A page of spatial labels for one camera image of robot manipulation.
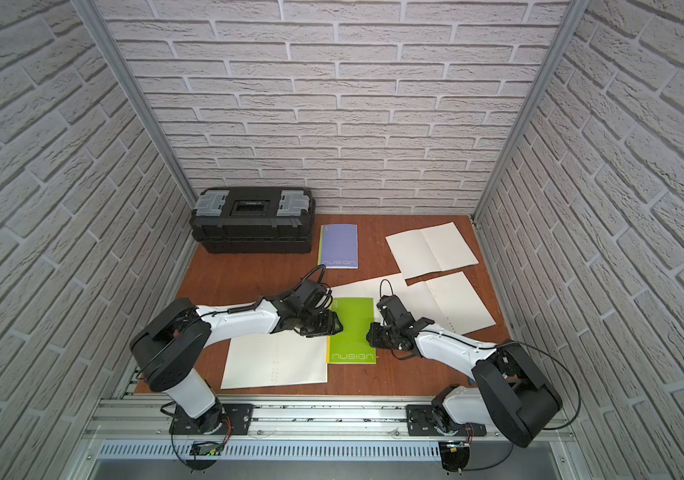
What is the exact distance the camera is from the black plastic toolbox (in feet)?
3.17

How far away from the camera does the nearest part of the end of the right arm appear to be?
0.64m

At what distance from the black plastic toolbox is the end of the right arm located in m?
0.42
